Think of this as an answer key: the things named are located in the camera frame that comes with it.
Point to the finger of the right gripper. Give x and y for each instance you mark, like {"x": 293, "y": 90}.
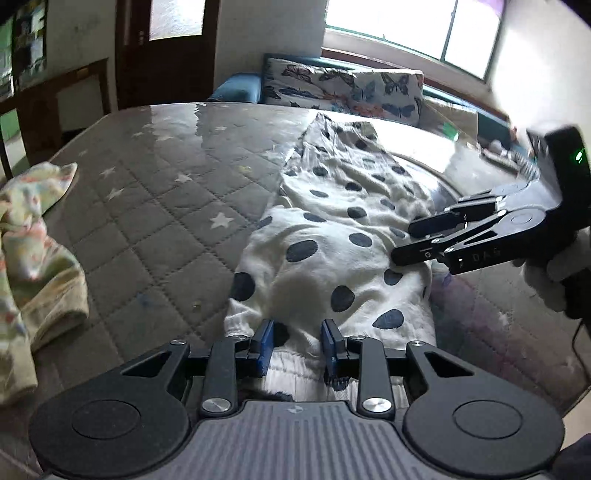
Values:
{"x": 461, "y": 251}
{"x": 457, "y": 210}

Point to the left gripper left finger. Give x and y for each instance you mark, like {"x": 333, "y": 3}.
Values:
{"x": 133, "y": 418}

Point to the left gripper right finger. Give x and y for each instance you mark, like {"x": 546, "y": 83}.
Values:
{"x": 453, "y": 415}

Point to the white navy polka dot garment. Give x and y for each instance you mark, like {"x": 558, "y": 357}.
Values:
{"x": 322, "y": 250}

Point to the white gloved right hand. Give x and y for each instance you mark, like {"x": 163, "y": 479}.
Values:
{"x": 563, "y": 282}

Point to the blue sofa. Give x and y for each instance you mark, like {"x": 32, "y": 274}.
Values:
{"x": 248, "y": 88}

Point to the butterfly print pillow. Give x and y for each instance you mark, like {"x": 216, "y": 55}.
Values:
{"x": 389, "y": 94}

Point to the pastel floral cloth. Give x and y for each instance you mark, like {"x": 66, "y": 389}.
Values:
{"x": 43, "y": 286}

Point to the green framed window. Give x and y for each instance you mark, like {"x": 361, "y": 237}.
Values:
{"x": 462, "y": 34}

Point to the grey quilted star mattress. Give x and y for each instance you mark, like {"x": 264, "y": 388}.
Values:
{"x": 163, "y": 203}

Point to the dark wooden cabinet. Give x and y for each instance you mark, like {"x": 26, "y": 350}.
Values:
{"x": 55, "y": 70}

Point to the dark wooden door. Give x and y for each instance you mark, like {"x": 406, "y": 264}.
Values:
{"x": 174, "y": 68}

